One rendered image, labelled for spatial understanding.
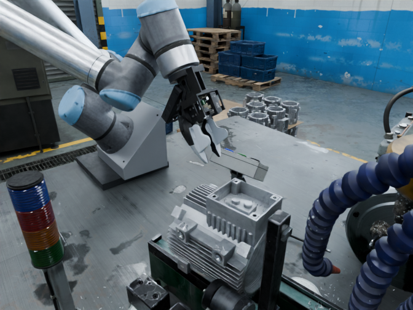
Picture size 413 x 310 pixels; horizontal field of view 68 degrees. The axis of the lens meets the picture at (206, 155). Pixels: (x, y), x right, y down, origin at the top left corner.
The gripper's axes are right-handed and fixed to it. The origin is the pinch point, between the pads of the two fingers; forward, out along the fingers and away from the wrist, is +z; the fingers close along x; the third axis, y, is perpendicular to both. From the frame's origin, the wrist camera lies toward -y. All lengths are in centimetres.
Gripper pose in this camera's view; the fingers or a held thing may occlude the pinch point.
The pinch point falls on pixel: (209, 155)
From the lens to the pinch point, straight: 73.9
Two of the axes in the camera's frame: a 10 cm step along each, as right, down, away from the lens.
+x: 6.6, -3.3, 6.7
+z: 3.8, 9.2, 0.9
